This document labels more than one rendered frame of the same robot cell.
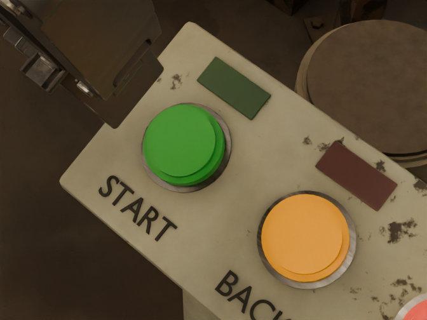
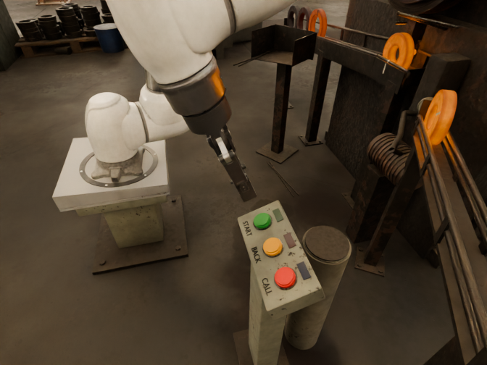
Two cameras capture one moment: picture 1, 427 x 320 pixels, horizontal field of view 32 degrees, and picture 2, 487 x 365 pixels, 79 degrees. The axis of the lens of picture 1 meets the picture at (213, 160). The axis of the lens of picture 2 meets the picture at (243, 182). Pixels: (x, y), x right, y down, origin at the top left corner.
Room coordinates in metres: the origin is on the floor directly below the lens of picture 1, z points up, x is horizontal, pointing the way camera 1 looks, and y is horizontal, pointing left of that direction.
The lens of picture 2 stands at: (-0.21, -0.23, 1.11)
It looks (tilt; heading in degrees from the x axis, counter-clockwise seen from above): 40 degrees down; 37
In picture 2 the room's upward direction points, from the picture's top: straight up
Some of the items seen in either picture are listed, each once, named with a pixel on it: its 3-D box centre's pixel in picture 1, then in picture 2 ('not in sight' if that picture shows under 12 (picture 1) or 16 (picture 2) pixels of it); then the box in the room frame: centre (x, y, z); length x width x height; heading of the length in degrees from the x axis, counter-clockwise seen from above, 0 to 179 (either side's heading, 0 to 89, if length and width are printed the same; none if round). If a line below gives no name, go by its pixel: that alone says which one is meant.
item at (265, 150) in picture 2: not in sight; (278, 98); (1.22, 0.60, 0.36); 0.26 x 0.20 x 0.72; 86
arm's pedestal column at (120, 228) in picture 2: not in sight; (135, 208); (0.24, 0.73, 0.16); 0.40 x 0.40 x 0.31; 51
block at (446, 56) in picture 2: not in sight; (436, 90); (1.00, -0.16, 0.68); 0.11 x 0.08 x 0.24; 141
